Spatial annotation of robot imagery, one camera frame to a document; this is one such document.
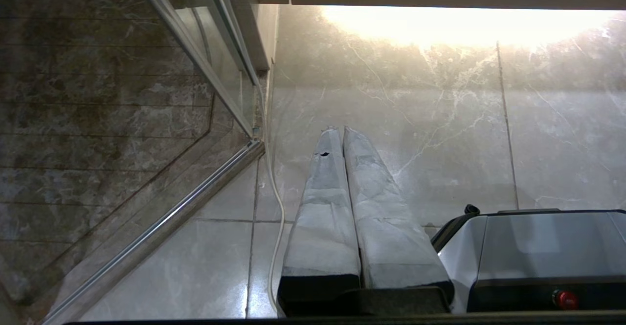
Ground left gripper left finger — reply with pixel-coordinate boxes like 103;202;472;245
277;126;362;316

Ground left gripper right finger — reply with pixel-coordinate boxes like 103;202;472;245
343;126;455;311

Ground glass shower door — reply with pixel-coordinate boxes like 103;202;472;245
0;0;266;325

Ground white cable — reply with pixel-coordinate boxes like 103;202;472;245
258;86;286;317

